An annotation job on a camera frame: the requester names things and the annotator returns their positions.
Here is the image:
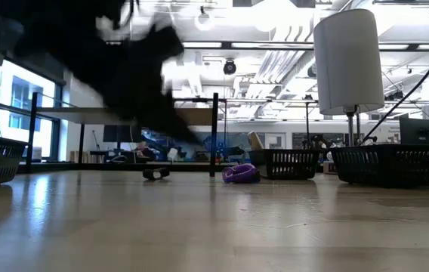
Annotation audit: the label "metal lamp pole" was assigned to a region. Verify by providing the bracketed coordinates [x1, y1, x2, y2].
[344, 105, 357, 147]

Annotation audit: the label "small black block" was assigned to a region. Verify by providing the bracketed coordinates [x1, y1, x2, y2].
[142, 167, 171, 181]

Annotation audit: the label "black ceiling track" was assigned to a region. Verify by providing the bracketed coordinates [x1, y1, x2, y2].
[372, 0, 429, 15]

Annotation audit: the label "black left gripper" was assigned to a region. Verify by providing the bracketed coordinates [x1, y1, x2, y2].
[100, 22, 203, 147]

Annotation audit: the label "white globe pendant light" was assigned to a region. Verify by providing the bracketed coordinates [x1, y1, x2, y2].
[193, 5, 216, 32]

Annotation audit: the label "white cylindrical lamp shade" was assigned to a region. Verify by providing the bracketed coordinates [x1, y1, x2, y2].
[313, 8, 385, 116]

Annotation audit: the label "black hanging spotlight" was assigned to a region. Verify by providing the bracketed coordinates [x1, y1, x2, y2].
[222, 59, 237, 76]

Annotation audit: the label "wooden shelf riser black legs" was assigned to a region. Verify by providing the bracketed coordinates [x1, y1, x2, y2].
[25, 92, 220, 178]

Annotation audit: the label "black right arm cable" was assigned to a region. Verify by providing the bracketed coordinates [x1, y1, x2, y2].
[360, 32, 429, 144]

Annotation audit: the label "large window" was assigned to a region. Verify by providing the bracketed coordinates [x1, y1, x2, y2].
[0, 56, 63, 162]

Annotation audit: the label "purple coil wristband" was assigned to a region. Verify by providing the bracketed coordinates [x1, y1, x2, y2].
[221, 162, 261, 185]

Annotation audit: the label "black computer monitor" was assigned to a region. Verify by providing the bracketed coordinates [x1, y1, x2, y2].
[399, 116, 429, 146]
[103, 124, 143, 144]

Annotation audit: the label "long ceiling light bar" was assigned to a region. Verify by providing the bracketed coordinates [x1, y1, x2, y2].
[182, 39, 429, 51]

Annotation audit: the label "black aluminium frame rail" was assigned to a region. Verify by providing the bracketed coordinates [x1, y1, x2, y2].
[17, 161, 244, 172]

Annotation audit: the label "background metal frame table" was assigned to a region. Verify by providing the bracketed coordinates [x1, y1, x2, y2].
[172, 97, 318, 167]

